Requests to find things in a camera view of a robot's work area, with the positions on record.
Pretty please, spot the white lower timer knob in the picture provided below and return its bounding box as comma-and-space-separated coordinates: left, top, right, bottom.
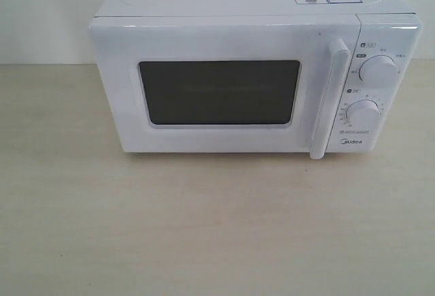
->
345, 99, 380, 128

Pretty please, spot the white upper power knob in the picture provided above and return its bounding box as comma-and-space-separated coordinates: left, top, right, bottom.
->
359, 55, 398, 88

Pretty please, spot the white microwave door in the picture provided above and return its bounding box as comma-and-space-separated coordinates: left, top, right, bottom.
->
89, 15, 361, 159

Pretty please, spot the white microwave oven body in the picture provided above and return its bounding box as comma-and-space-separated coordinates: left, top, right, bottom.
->
92, 0, 422, 153

